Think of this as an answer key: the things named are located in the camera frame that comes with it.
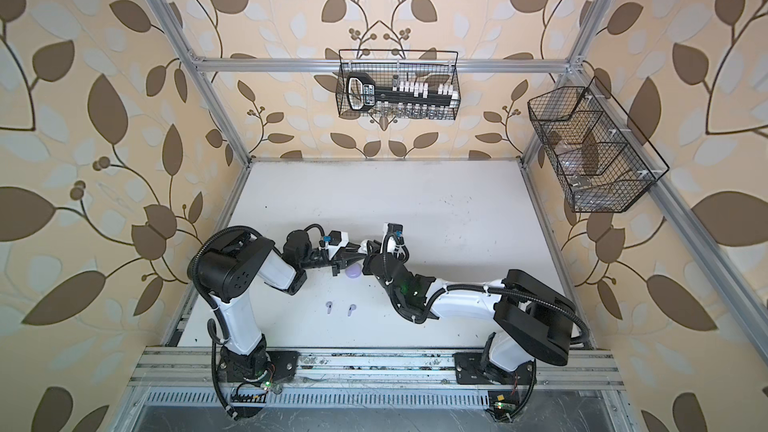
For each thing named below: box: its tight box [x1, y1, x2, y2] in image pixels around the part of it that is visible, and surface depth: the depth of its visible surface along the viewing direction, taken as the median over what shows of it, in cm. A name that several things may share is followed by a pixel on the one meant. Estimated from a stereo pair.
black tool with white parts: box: [347, 72, 461, 111], surface depth 84 cm
